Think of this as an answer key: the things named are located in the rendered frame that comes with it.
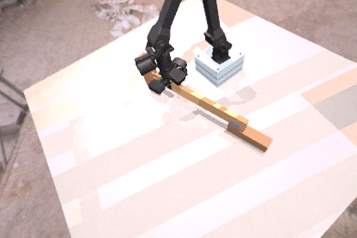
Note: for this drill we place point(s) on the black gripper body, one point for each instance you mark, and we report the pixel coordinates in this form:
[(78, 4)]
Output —
[(159, 86)]

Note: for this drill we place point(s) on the long tan wooden bar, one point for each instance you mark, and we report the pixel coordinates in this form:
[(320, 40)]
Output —
[(209, 105)]

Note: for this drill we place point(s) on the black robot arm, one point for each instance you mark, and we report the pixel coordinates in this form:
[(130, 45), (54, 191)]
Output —
[(160, 34)]

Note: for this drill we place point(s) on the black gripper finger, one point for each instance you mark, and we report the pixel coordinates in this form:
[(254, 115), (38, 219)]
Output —
[(169, 85)]

